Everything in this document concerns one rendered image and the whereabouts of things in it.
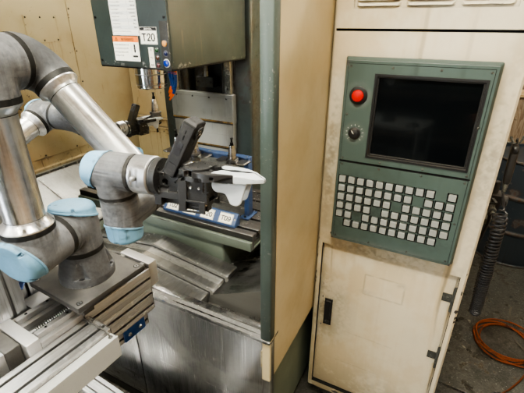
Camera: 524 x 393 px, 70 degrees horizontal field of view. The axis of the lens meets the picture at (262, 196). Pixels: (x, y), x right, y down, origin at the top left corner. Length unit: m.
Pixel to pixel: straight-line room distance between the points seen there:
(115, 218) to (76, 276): 0.39
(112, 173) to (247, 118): 1.71
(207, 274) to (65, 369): 0.93
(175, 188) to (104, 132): 0.27
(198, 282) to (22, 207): 1.03
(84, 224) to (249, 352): 0.78
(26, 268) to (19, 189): 0.18
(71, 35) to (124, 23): 1.22
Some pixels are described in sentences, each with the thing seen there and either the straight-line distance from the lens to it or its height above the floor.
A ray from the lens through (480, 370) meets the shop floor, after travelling 2.69.
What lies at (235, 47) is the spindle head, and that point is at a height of 1.69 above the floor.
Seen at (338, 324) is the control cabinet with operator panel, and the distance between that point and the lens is 1.88.
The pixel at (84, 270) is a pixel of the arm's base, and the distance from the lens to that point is 1.14.
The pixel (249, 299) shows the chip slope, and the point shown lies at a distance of 1.68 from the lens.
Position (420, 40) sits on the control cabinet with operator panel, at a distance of 1.33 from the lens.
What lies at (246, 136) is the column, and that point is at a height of 1.15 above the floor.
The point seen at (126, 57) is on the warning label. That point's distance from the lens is 1.95.
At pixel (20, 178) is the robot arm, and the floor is 1.52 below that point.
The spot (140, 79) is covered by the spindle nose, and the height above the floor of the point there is 1.55.
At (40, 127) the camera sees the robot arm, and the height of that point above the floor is 1.44.
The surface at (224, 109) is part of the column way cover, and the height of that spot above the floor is 1.33.
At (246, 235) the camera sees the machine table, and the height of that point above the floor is 0.90.
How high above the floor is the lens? 1.83
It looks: 25 degrees down
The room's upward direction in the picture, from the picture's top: straight up
